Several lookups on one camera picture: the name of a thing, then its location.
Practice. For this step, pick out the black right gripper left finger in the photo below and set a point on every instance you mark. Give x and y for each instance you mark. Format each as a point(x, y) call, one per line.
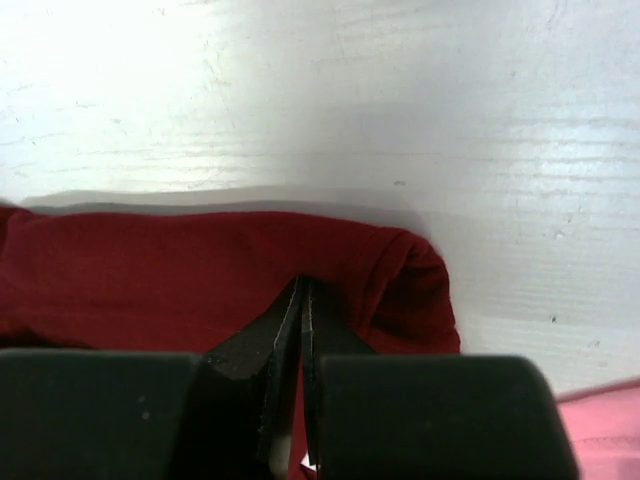
point(260, 361)

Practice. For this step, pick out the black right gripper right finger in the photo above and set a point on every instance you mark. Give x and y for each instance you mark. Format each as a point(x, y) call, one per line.
point(323, 332)

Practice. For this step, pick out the dark red t shirt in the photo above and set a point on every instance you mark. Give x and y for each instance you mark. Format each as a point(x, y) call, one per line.
point(106, 318)

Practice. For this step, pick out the pink t shirt in basket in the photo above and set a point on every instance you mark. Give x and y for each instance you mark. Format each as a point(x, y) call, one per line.
point(603, 428)

